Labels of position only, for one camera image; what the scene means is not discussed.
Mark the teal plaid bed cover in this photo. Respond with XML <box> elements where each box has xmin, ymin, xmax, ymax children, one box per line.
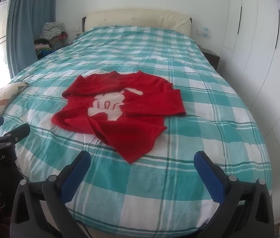
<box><xmin>0</xmin><ymin>26</ymin><xmax>273</xmax><ymax>236</ymax></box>

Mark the white wardrobe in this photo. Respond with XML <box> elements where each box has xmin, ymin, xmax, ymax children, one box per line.
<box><xmin>220</xmin><ymin>0</ymin><xmax>280</xmax><ymax>228</ymax></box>

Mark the red sweater with white rabbit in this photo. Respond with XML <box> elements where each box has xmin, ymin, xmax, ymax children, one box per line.
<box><xmin>51</xmin><ymin>71</ymin><xmax>187</xmax><ymax>164</ymax></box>

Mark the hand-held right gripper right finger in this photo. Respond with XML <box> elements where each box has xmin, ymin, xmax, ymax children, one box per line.
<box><xmin>194</xmin><ymin>151</ymin><xmax>275</xmax><ymax>238</ymax></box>

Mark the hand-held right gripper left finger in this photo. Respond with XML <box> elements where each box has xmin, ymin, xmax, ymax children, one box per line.
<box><xmin>10</xmin><ymin>150</ymin><xmax>91</xmax><ymax>238</ymax></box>

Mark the patterned beige pillow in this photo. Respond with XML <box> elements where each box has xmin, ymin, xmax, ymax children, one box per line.
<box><xmin>0</xmin><ymin>81</ymin><xmax>29</xmax><ymax>122</ymax></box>

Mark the dark nightstand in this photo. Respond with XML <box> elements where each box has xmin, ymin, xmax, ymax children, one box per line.
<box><xmin>201</xmin><ymin>48</ymin><xmax>220</xmax><ymax>71</ymax></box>

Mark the white wall socket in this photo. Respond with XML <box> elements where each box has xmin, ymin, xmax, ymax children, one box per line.
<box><xmin>196</xmin><ymin>27</ymin><xmax>211</xmax><ymax>38</ymax></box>

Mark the blue curtain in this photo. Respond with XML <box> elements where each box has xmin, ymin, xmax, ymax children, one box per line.
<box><xmin>6</xmin><ymin>0</ymin><xmax>61</xmax><ymax>80</ymax></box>

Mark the grey checked cloth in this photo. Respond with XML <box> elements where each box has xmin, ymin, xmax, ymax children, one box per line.
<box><xmin>41</xmin><ymin>22</ymin><xmax>64</xmax><ymax>39</ymax></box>

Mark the pile of colourful clothes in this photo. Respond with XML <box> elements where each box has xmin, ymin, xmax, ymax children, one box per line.
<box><xmin>34</xmin><ymin>32</ymin><xmax>69</xmax><ymax>60</ymax></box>

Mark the cream padded headboard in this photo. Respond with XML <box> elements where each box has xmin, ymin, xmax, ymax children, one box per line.
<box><xmin>82</xmin><ymin>9</ymin><xmax>192</xmax><ymax>36</ymax></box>

